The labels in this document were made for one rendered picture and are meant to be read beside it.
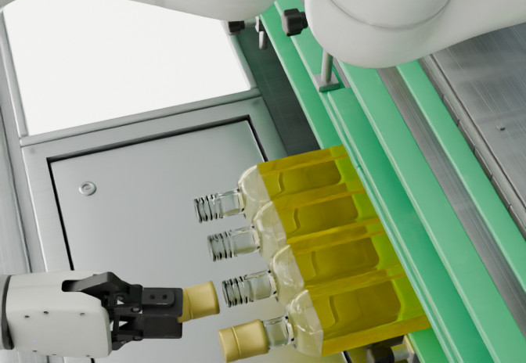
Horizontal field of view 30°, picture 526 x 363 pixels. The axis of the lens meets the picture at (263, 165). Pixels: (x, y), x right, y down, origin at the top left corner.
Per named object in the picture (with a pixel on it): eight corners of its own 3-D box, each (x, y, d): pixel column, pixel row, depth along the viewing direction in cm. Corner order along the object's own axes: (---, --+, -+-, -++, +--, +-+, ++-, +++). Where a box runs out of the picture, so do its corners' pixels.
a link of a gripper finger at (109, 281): (45, 308, 98) (95, 324, 100) (82, 272, 93) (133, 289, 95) (47, 298, 98) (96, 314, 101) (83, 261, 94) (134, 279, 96)
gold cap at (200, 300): (210, 292, 104) (171, 302, 103) (210, 273, 101) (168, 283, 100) (220, 320, 102) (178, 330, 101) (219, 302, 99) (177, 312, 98)
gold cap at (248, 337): (270, 346, 96) (227, 357, 95) (267, 357, 99) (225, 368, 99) (259, 313, 98) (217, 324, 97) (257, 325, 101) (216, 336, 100)
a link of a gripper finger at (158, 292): (114, 318, 97) (182, 318, 98) (113, 300, 95) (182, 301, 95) (117, 290, 99) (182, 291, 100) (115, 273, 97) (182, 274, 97)
